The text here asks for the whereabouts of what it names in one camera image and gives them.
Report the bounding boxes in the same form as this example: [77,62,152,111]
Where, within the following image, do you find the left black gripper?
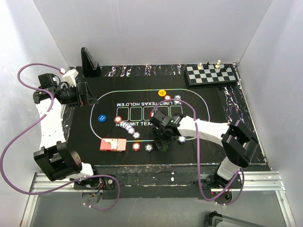
[61,82,98,108]

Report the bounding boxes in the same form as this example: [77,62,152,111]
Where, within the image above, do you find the green poker chip stack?
[160,145,168,152]

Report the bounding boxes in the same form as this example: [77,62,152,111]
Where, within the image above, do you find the blue poker chip stack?
[145,144,153,152]

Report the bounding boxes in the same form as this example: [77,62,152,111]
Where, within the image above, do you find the blue small blind button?
[98,114,107,122]

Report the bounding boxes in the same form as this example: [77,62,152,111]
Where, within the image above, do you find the red poker chip stack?
[132,142,141,151]

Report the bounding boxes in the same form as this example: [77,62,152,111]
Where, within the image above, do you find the yellow big blind button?
[158,90,166,97]

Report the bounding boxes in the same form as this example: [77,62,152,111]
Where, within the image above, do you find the spread blue white chips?
[119,121,140,139]

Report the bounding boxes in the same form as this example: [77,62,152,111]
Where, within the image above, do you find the red playing card deck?
[99,138,126,152]

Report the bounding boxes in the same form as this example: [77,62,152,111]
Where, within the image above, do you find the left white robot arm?
[33,69,101,189]

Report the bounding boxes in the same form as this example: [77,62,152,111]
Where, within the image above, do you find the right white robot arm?
[150,111,258,188]

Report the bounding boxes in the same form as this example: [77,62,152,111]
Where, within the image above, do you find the black card shoe holder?
[81,47,101,78]

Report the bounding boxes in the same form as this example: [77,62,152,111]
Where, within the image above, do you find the black poker table mat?
[63,66,254,166]

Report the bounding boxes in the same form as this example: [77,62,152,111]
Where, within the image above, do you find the black white chess board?
[184,63,239,88]

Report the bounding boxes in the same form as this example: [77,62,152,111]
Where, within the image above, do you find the white chess piece tall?
[215,60,221,69]

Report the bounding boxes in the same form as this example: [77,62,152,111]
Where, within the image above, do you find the black device bottom corner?
[205,211,261,227]

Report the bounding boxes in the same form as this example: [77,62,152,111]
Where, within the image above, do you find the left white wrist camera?
[62,69,79,87]

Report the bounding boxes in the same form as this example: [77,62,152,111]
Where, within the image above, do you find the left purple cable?
[0,62,121,211]

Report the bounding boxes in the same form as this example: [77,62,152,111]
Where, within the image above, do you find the aluminium rail frame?
[20,67,296,227]

